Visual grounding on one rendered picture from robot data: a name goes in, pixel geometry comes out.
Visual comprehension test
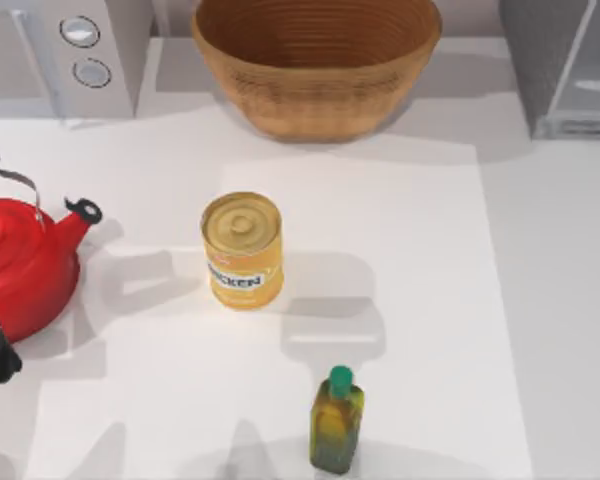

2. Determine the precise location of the yellow can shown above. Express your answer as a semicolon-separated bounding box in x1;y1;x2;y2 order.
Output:
200;192;285;312

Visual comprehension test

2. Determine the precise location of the green oil bottle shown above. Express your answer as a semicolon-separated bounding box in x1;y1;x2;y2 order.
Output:
308;365;367;474

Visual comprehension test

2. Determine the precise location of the round microwave knob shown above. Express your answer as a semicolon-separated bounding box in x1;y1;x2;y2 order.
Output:
71;56;113;90
58;15;102;49

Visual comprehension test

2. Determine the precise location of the brown woven basket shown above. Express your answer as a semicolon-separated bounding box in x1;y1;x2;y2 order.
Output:
190;0;444;145

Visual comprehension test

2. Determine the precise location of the red kettle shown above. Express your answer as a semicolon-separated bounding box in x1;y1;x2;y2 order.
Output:
0;148;104;345

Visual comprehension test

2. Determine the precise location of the pale microwave oven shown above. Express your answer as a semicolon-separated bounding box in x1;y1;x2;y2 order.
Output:
0;0;156;122

